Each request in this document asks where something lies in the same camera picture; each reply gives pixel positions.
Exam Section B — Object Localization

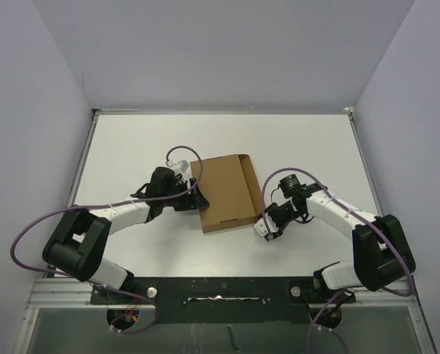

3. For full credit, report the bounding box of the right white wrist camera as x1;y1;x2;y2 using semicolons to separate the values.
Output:
253;215;279;241

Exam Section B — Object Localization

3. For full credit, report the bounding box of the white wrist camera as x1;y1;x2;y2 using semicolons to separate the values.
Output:
165;159;190;179
253;215;279;241

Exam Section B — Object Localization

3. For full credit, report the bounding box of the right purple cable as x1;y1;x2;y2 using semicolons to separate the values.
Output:
260;167;416;354

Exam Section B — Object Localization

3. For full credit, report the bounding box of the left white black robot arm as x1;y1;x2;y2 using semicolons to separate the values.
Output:
42;167;210;303

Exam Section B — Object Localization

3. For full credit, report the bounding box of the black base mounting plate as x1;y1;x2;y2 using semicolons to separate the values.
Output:
90;277;335;325

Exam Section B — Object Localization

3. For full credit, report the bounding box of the aluminium table frame rail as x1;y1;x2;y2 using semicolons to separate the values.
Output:
13;106;437;354

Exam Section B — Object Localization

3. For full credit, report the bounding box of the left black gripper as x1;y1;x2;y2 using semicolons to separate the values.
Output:
161;177;208;211

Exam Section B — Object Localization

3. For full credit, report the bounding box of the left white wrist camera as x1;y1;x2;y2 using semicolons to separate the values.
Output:
165;159;190;179

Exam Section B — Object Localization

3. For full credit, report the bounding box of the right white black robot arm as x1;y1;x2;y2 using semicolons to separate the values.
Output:
253;174;416;302

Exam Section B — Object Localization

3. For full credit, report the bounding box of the brown cardboard box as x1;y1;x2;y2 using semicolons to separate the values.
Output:
190;154;262;234

